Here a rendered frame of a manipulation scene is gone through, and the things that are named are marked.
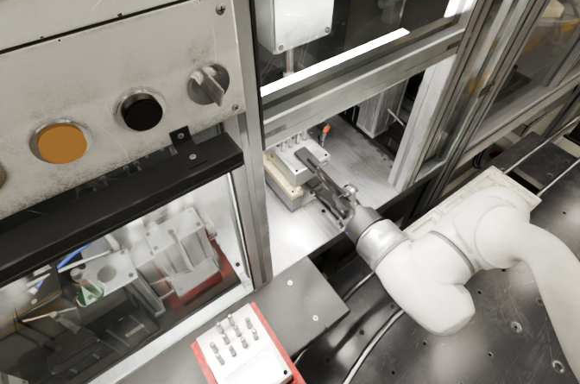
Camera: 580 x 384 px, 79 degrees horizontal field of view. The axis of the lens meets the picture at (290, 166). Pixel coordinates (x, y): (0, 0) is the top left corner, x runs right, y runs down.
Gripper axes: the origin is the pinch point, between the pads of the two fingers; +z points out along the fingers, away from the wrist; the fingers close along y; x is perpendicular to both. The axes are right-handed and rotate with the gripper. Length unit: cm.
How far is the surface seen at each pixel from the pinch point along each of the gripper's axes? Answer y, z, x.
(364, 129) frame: -7.0, 5.9, -24.7
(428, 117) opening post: 14.9, -12.9, -18.6
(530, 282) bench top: -32, -47, -42
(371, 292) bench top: -32.0, -23.9, -5.1
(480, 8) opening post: 36.0, -13.0, -20.0
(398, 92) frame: 4.9, 3.1, -30.7
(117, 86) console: 44, -14, 31
